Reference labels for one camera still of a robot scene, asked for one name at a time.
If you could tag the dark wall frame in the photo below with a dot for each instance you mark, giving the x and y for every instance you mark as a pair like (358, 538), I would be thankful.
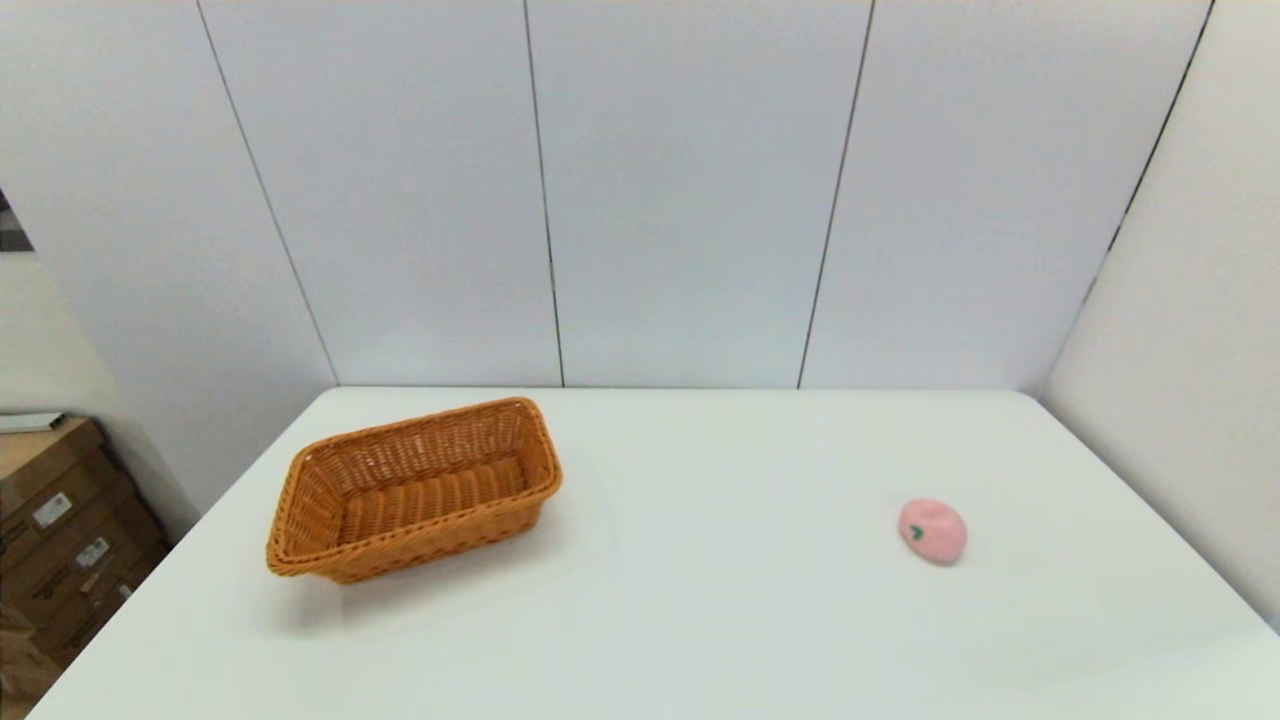
(10, 230)

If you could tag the pink toy peach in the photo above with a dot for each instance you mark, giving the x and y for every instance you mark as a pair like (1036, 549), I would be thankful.
(935, 535)

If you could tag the flat white board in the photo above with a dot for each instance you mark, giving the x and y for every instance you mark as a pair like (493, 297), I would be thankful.
(28, 421)

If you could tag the orange wicker basket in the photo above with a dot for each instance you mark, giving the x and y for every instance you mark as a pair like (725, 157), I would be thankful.
(430, 495)

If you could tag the cardboard box with white label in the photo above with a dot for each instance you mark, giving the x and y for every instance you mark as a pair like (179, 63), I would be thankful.
(110, 535)
(110, 605)
(40, 470)

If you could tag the crumpled cardboard box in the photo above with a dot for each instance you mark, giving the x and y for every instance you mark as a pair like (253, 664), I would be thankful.
(20, 660)

